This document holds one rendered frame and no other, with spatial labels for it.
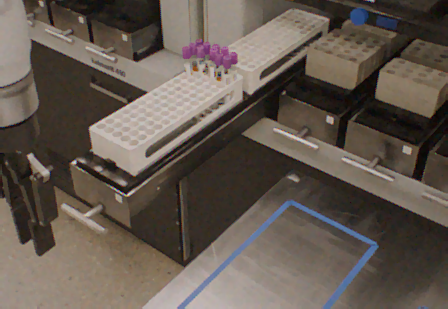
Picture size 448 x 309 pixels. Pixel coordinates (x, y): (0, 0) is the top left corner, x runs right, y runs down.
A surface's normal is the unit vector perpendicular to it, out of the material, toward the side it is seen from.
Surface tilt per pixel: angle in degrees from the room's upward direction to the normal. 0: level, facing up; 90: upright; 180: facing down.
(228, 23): 90
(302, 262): 0
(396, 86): 90
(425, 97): 90
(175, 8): 90
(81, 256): 0
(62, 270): 0
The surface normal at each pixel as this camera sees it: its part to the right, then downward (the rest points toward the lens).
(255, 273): 0.00, -0.80
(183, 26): -0.62, 0.47
